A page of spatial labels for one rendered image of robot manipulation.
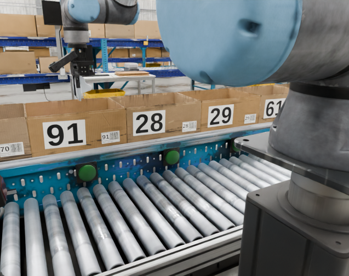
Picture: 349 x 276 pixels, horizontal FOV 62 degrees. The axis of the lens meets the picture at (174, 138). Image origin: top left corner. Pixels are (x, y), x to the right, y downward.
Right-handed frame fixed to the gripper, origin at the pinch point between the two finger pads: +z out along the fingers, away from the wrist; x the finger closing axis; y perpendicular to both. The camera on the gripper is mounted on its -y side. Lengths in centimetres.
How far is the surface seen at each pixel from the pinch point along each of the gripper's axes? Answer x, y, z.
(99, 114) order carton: -0.3, 8.3, 8.1
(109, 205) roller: -25.9, 3.9, 36.3
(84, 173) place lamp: -8.2, -1.1, 29.8
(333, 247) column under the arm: -101, 15, 4
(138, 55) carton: 868, 348, 27
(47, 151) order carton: -0.4, -13.2, 21.2
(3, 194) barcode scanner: -66, -23, 4
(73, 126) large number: -0.5, -2.4, 12.0
